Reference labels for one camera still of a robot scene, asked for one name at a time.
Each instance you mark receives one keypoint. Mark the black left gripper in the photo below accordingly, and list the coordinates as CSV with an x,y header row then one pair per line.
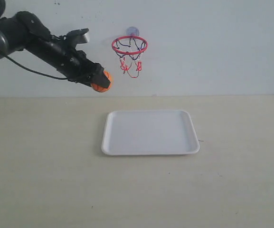
x,y
75,66

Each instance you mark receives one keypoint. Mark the small orange basketball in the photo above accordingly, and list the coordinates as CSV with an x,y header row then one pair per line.
x,y
103,82

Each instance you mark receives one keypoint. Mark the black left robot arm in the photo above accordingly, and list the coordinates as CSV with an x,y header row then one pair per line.
x,y
24,31

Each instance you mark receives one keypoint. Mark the red mini basketball hoop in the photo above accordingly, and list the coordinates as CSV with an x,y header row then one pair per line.
x,y
129,50

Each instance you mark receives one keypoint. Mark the clear suction cup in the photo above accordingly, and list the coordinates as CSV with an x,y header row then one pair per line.
x,y
132,31

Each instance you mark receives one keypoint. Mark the white rectangular tray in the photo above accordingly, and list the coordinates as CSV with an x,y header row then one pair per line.
x,y
149,132

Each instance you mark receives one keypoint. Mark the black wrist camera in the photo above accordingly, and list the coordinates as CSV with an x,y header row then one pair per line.
x,y
76,37

